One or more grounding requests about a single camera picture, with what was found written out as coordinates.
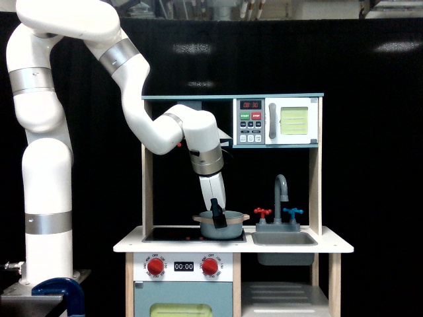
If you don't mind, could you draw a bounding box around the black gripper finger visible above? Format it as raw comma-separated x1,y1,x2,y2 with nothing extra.
210,198,227,229

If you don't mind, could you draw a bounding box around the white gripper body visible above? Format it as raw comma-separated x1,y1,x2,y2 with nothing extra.
199,172,226,210

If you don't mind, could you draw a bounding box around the grey pot with beige rim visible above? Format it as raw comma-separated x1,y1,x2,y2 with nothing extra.
192,211,250,240

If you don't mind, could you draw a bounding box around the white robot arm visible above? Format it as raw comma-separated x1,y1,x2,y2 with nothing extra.
6,1,226,285

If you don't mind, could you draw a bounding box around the right red oven knob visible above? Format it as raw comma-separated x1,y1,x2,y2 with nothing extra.
202,258,219,276

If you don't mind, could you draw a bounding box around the red oven knob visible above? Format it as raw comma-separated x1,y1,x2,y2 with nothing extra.
202,258,219,276
147,258,165,276

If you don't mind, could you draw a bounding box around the grey toy faucet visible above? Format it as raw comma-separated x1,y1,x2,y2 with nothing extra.
256,174,300,232

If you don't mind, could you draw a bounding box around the black timer display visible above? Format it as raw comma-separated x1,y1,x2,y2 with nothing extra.
174,262,194,272

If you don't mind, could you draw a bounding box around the black toy stovetop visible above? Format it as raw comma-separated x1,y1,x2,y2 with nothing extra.
142,227,247,244

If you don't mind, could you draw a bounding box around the left red oven knob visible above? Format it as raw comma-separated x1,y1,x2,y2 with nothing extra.
147,258,165,276

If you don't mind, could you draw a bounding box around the toy microwave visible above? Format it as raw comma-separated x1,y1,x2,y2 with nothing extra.
233,96,321,147

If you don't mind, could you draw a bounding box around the teal oven door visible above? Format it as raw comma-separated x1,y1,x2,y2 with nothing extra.
134,281,233,316

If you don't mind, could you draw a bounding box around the blue C-clamp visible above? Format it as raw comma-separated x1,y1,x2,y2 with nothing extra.
31,277,85,317

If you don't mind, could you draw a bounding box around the red tap handle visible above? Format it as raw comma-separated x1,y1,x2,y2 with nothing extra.
254,207,272,225

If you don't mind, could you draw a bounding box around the blue tap handle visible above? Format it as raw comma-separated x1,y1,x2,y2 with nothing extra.
283,208,303,225

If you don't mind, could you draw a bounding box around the wooden toy kitchen frame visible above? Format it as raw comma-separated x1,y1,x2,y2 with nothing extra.
114,93,354,316

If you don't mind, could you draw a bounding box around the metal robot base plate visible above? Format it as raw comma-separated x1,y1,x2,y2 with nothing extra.
1,269,91,316

